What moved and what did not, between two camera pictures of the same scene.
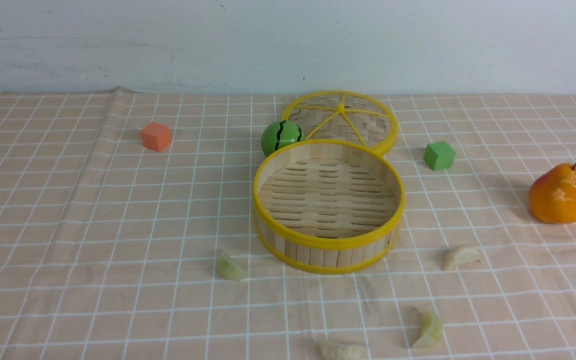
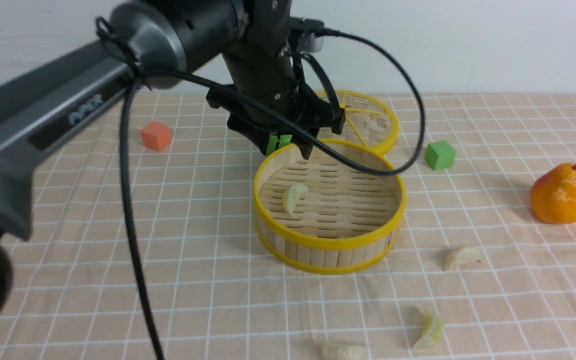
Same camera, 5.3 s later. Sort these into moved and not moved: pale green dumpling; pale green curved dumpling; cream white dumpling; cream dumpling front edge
Moved: pale green dumpling
Not moved: pale green curved dumpling; cream white dumpling; cream dumpling front edge
